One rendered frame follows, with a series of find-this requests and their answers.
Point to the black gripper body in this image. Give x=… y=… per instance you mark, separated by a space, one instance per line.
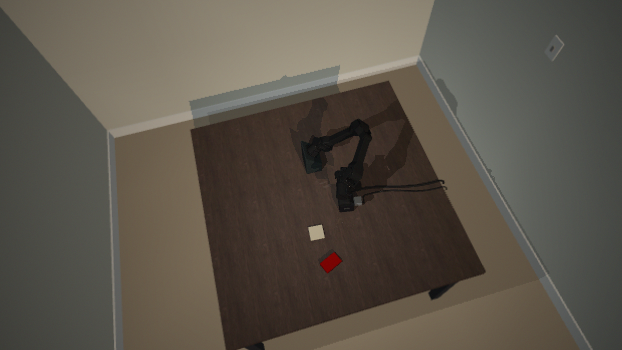
x=343 y=202

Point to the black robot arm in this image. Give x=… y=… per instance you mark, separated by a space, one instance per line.
x=355 y=169

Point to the red rectangular block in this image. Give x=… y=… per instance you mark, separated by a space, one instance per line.
x=330 y=262

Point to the beige flat square tile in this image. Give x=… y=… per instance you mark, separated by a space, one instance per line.
x=316 y=232

